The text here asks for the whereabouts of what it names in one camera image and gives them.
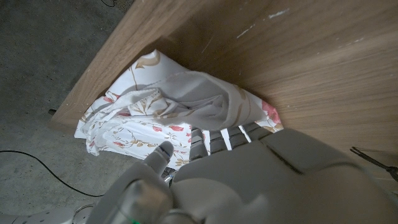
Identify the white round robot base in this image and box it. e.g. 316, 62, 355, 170
0, 203, 94, 224

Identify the white cloth with red flowers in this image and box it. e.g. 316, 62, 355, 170
73, 49, 284, 170

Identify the black speaker strap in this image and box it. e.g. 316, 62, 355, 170
349, 146, 398, 183

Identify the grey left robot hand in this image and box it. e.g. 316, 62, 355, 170
86, 122, 398, 224

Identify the thin black floor cable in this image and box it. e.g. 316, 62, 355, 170
0, 150, 105, 198

